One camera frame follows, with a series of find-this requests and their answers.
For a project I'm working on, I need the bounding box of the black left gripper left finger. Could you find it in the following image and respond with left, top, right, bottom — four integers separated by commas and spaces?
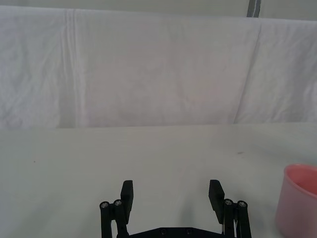
99, 180, 134, 238

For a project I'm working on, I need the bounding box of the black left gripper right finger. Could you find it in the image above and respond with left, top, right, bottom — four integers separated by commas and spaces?
209, 179, 252, 238

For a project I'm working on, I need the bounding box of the white table cloth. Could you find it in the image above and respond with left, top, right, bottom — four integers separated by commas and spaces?
0, 123, 317, 238

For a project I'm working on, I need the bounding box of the pink plastic cup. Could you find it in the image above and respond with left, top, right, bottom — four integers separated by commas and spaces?
274, 163, 317, 238

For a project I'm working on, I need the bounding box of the white curtain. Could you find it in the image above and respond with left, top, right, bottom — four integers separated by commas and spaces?
0, 4, 317, 129

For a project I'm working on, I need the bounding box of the grey striped post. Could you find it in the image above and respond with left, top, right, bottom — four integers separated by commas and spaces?
246, 0, 261, 18

